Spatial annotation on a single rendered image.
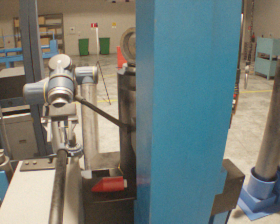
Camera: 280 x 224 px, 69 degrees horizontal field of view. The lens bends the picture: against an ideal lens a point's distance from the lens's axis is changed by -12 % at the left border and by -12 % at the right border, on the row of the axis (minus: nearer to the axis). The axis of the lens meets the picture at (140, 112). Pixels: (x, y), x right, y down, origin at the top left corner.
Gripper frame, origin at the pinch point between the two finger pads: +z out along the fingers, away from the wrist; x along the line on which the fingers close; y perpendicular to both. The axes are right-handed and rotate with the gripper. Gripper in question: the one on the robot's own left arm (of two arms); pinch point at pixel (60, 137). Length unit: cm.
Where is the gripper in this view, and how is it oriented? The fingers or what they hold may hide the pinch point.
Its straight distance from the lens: 86.3
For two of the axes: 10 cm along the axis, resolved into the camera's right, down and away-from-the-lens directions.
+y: 1.3, -5.4, -8.3
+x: 9.8, -0.8, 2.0
